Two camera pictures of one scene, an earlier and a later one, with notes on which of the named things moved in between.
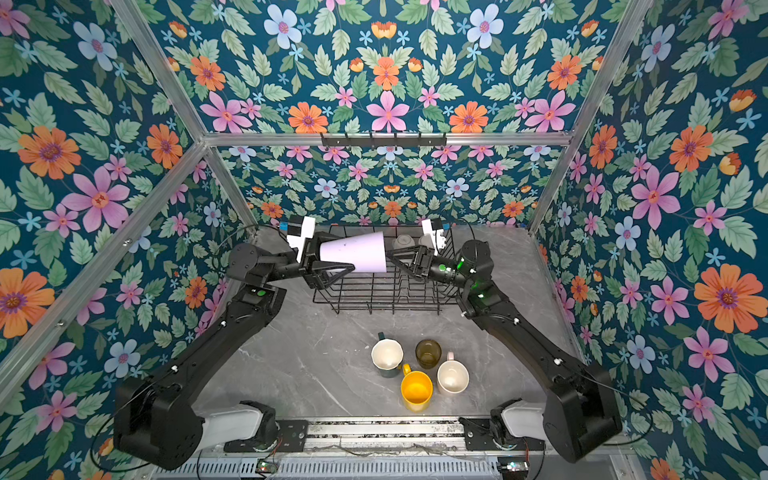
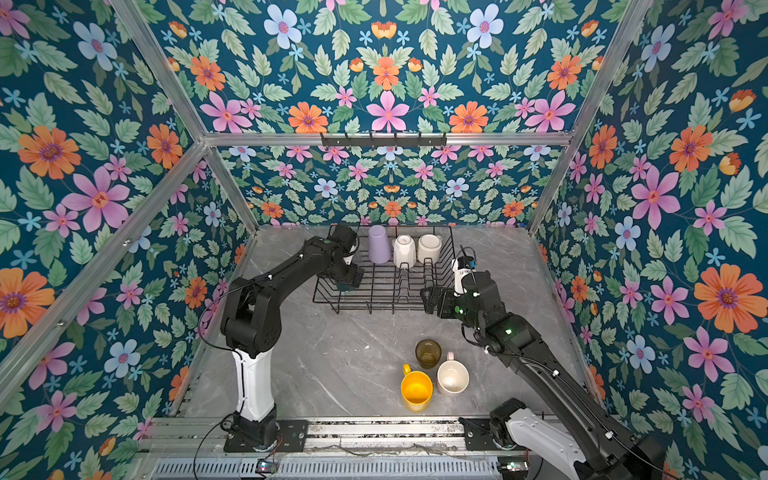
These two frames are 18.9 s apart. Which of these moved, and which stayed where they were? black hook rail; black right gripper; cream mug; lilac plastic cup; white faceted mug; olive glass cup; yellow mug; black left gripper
Moved: black left gripper; lilac plastic cup; black right gripper
Stayed: cream mug; yellow mug; olive glass cup; white faceted mug; black hook rail
